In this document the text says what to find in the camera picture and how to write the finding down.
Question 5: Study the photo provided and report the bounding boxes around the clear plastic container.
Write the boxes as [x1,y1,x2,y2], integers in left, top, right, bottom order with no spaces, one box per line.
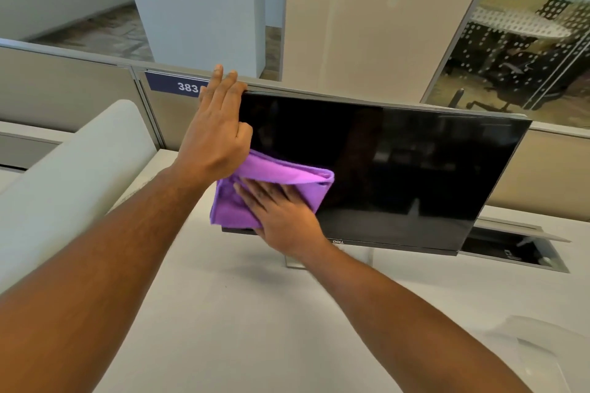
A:
[484,314,590,393]

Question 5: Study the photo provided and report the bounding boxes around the beige partition panel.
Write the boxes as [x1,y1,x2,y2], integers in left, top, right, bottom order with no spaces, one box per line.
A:
[133,63,590,223]
[0,37,160,133]

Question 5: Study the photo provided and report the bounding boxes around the white desk divider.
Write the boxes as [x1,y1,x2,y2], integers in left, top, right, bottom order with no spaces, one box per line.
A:
[0,99,159,295]

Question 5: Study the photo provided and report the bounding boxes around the purple microfibre cloth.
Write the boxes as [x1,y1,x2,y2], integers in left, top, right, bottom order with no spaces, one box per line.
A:
[210,148,336,228]

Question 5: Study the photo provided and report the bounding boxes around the black monitor with silver stand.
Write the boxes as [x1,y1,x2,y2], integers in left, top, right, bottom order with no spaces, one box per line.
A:
[221,86,533,269]

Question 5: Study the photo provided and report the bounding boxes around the round white table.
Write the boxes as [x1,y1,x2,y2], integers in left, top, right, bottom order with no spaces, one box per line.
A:
[470,8,572,39]

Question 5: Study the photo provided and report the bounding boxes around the black office chair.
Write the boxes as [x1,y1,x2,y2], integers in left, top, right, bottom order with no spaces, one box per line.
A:
[465,45,554,112]

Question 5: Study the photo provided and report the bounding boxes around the blue number sign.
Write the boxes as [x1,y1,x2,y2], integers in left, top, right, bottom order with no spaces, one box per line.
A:
[144,70,213,96]

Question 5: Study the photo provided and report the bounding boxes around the person's right forearm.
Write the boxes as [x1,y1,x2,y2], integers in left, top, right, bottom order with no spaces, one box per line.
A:
[297,240,531,393]

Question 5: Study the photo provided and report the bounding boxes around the closed grey desk cable hatch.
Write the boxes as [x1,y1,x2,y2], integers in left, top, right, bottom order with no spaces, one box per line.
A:
[0,132,63,173]

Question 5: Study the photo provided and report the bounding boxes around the person's right hand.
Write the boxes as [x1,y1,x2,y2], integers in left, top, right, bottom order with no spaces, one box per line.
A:
[232,177,332,260]

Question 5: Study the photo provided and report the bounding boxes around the person's left hand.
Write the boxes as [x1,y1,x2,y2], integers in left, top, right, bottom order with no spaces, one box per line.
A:
[173,64,254,186]

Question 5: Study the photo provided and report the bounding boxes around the open grey desk cable hatch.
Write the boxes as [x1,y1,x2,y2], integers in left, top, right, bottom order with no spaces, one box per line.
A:
[460,216,572,274]

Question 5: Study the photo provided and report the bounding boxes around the person's left forearm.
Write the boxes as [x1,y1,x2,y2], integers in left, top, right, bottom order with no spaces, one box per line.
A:
[0,165,218,393]

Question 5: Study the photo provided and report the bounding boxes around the white planter box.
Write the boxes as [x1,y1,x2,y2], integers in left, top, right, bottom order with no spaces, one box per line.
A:
[120,0,267,80]

